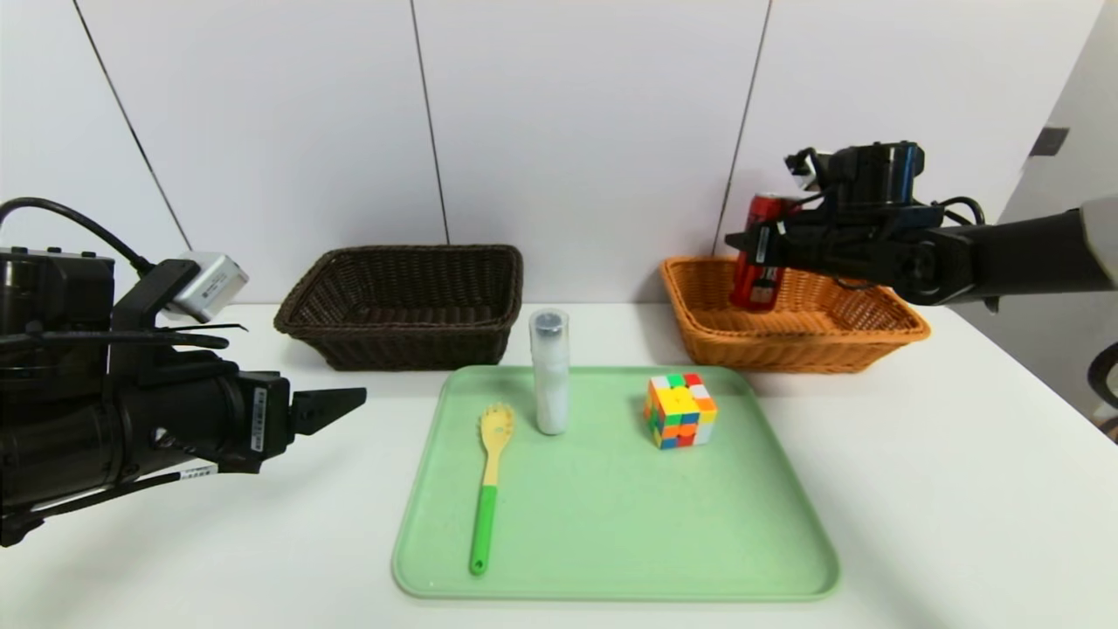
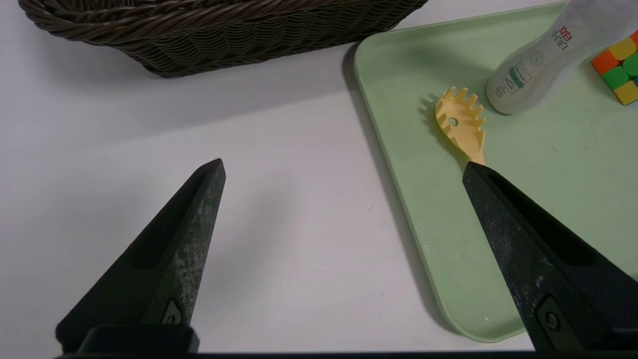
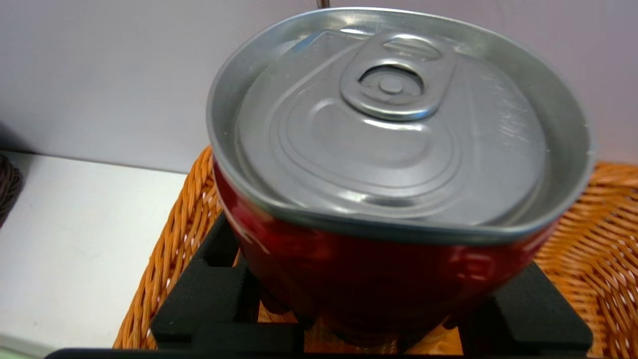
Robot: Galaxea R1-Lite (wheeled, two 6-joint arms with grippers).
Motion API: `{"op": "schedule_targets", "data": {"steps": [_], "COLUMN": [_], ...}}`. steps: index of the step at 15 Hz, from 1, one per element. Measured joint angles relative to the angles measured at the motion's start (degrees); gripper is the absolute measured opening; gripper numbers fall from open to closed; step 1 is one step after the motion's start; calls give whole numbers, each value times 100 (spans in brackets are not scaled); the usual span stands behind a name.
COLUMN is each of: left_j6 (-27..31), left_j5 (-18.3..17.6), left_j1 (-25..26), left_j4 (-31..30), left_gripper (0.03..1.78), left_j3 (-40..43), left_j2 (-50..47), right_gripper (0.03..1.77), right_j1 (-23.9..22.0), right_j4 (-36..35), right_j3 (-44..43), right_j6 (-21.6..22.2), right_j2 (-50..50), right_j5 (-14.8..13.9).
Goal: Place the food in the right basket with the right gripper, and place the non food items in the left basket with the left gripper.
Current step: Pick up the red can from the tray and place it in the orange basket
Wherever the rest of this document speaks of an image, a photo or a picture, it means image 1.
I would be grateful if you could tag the light green plastic tray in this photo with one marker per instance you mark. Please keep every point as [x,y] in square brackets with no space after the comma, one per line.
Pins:
[611,524]

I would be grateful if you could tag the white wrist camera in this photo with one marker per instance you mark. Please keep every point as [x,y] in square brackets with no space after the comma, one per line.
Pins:
[208,284]
[805,170]

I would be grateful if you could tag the multicoloured puzzle cube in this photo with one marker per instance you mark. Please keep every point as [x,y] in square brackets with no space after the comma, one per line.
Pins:
[679,411]

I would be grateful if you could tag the dark brown wicker basket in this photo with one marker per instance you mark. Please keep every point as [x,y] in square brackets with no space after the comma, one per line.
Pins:
[402,341]

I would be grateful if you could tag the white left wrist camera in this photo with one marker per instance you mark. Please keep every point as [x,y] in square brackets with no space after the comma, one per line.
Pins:
[208,284]

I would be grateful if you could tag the dark wall bracket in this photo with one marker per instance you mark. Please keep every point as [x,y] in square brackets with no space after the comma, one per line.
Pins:
[1048,141]

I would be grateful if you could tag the clear plastic tube bottle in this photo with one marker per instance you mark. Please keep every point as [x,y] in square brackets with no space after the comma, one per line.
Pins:
[550,384]

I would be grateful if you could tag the orange wicker basket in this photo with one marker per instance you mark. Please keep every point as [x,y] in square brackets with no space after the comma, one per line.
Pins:
[803,345]

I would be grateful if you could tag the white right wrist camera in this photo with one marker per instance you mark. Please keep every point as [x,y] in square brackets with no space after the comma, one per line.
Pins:
[805,170]

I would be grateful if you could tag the red soda can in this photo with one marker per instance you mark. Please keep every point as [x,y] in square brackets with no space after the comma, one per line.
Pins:
[753,293]

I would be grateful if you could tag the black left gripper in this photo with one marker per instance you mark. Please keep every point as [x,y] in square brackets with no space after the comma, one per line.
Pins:
[265,419]

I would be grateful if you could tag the black curved object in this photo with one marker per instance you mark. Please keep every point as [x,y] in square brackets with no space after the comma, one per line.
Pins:
[1096,376]

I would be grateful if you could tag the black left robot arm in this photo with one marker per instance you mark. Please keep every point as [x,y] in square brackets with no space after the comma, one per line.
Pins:
[79,437]

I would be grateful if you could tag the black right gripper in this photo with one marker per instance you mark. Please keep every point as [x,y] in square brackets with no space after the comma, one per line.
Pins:
[763,246]

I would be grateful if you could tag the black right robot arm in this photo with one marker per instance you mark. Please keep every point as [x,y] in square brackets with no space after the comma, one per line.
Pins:
[1022,253]

